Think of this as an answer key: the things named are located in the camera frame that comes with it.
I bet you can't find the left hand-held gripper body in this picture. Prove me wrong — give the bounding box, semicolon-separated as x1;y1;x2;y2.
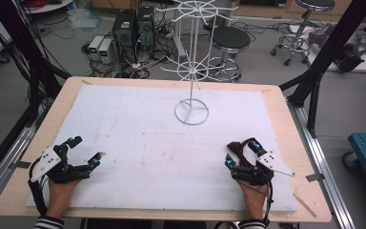
30;144;92;185

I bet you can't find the person's left hand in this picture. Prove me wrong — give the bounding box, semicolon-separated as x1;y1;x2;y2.
45;177;82;219

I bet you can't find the black metal frame strut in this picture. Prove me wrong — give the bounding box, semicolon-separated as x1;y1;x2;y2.
0;0;71;189
278;0;366;138

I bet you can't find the dark red cloth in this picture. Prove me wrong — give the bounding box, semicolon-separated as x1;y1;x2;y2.
226;136;259;169

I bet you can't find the aluminium rail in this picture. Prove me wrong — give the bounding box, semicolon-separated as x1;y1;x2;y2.
286;100;357;229
0;106;47;209

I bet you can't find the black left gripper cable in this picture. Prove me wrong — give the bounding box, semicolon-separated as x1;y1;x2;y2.
27;157;50;218

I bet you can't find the thin wooden stick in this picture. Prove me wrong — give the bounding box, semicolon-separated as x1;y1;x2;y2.
292;192;318;219

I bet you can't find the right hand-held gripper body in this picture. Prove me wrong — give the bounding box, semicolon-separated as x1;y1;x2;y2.
230;150;296;187

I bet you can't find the white foam mat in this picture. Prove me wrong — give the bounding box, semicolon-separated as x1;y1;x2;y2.
26;83;299;214

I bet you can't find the grey tape piece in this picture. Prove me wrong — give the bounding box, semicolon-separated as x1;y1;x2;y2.
14;160;32;170
305;173;326;183

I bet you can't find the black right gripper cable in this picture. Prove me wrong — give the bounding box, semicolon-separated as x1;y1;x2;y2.
262;180;275;229

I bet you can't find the chrome stool with castors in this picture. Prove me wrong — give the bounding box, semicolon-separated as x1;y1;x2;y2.
269;0;336;67

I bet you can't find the black round stool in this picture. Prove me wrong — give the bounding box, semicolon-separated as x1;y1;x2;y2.
207;26;252;82

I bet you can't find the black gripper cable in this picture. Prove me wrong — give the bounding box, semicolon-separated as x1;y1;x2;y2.
27;157;50;218
262;180;275;229

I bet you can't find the white wire display rack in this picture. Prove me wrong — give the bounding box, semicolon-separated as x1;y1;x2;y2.
154;0;240;127

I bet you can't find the white power supply unit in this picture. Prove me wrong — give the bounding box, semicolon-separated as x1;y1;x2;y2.
87;34;105;61
97;38;114;65

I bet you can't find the black computer tower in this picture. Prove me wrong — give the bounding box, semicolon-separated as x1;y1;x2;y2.
112;9;138;64
135;5;156;52

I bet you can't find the person's right hand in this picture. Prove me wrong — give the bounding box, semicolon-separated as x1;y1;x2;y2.
236;179;269;221

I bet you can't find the grey machine on white board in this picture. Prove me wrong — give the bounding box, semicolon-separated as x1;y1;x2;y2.
307;22;366;74

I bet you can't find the clear plastic bag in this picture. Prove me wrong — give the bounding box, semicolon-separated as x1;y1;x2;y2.
67;8;103;31

